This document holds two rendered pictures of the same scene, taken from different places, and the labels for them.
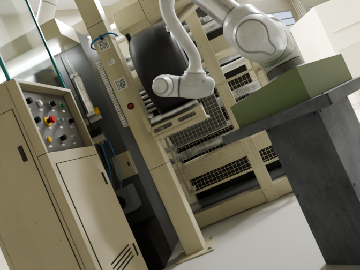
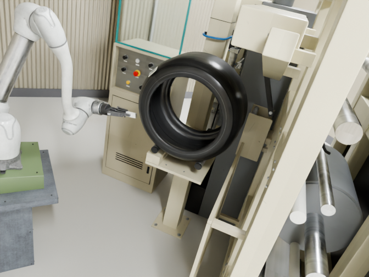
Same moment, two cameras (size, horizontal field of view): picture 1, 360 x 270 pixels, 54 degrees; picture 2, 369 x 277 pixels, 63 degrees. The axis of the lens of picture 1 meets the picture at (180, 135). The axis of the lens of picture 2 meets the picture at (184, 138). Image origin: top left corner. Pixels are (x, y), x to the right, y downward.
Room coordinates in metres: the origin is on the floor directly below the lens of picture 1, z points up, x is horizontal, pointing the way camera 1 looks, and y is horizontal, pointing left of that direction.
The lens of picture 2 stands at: (2.48, -1.71, 1.83)
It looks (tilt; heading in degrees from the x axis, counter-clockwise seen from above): 28 degrees down; 95
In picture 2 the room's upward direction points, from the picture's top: 13 degrees clockwise
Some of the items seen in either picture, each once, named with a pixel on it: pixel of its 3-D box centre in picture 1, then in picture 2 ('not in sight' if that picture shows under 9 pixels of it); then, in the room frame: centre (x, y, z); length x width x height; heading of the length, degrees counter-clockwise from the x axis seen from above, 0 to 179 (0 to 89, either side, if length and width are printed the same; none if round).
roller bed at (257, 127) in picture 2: (152, 108); (255, 132); (2.77, 0.12, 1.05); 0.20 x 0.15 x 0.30; 81
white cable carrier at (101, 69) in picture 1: (113, 94); not in sight; (2.36, 0.30, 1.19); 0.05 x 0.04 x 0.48; 171
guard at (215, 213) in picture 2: (225, 131); (215, 216); (2.65, -0.32, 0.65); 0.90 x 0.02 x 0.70; 81
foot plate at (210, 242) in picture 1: (196, 248); (172, 221); (2.38, 0.21, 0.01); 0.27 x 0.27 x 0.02; 81
